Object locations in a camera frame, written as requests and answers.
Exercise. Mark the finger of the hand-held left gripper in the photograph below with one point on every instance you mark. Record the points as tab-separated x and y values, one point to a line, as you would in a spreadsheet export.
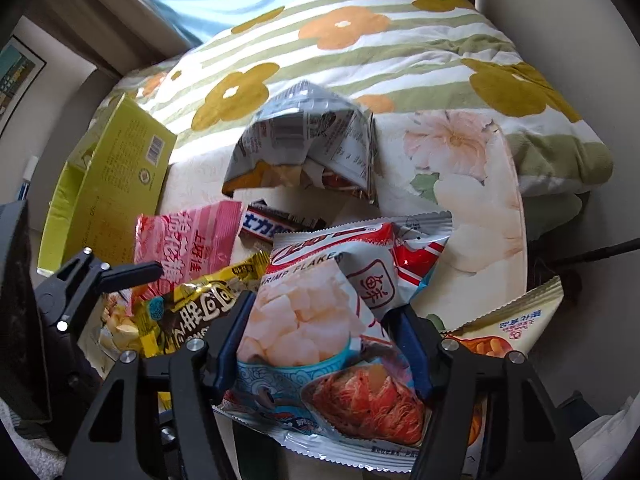
131	272

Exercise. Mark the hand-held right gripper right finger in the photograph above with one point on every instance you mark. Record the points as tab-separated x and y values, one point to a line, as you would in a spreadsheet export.
414	351

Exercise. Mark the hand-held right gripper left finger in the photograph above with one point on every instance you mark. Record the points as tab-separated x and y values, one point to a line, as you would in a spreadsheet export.
234	336

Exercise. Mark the yellow potato chip packet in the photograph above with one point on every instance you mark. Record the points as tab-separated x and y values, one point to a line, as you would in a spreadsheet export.
120	331

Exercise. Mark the pink snack packet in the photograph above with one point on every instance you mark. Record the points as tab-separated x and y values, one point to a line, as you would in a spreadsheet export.
192	240

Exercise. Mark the red white shrimp chip packet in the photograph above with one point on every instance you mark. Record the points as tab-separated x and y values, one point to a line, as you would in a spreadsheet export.
300	310

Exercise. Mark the yellow-green cardboard box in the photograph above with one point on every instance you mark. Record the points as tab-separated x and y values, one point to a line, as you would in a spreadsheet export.
120	180

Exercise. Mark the silver snack packet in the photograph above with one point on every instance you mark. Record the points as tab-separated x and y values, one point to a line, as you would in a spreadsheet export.
300	130

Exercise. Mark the black yellow snack packet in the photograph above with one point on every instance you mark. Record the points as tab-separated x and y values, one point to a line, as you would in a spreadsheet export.
200	305

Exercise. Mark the white blue chocolate bar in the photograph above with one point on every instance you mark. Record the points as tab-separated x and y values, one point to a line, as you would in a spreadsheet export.
260	230

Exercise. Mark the cream orange snack packet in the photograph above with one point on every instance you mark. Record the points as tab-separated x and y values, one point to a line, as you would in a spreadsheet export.
520	320

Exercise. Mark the white blue small device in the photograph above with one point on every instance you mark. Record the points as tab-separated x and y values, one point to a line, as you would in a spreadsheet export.
27	175

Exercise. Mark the pale floral cloth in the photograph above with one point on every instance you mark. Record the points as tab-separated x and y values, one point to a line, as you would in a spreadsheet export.
465	185

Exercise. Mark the white cloth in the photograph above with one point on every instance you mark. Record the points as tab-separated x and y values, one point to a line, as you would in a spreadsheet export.
605	430

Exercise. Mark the black rod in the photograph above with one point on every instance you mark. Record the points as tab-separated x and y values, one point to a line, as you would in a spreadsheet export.
600	251

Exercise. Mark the brown curtain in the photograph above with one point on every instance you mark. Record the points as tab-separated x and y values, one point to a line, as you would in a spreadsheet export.
125	15

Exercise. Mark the green striped floral blanket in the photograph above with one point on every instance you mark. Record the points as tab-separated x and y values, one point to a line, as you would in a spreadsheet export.
400	60

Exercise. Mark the framed wall picture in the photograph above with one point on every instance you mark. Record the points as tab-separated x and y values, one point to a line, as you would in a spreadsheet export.
15	80

